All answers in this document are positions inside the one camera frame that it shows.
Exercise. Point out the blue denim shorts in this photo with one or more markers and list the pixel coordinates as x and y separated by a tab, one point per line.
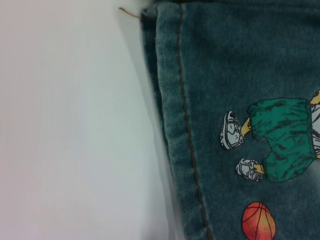
237	75

